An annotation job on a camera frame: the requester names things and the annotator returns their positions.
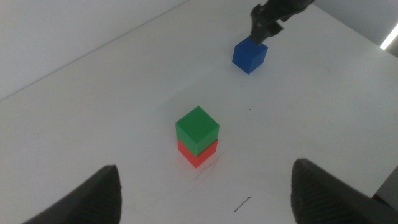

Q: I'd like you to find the green cube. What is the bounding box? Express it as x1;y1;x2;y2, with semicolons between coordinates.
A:
175;105;220;157

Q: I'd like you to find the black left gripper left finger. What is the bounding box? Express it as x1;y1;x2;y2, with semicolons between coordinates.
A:
21;164;122;224

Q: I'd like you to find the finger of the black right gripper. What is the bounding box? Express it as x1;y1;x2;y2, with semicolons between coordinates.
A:
250;4;271;45
269;21;284;35

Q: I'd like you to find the blue cube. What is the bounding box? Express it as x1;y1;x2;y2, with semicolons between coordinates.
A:
231;35;269;75

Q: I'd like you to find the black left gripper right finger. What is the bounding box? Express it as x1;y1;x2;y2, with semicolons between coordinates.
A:
290;158;398;224

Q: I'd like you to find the red cube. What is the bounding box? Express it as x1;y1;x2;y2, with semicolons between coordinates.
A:
177;139;219;169

